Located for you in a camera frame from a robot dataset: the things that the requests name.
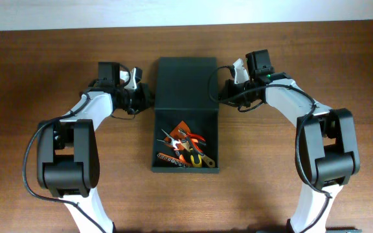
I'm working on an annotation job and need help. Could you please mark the small red cutting pliers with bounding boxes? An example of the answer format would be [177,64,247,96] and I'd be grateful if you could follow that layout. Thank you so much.
[178,128,207,156]

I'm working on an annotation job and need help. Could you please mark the black box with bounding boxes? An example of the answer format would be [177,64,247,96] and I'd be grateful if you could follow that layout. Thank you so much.
[151,57,220,173]

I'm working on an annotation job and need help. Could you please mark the yellow black ratchet screwdriver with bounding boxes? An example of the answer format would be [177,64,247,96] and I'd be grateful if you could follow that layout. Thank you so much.
[189,148,202,168]

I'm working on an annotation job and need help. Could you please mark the orange black needle-nose pliers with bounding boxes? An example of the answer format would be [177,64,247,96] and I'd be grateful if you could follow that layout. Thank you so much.
[158,129,186,162]

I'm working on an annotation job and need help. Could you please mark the orange scraper with tan handle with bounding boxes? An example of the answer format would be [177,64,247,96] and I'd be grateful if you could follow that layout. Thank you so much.
[157,121,216,168]

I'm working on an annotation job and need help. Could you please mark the orange socket bit rail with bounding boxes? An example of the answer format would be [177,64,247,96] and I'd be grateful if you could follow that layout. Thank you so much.
[157,153,192,168]

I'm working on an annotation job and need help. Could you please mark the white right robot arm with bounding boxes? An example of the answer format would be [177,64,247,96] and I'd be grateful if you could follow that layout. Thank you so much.
[209,49,360,233]

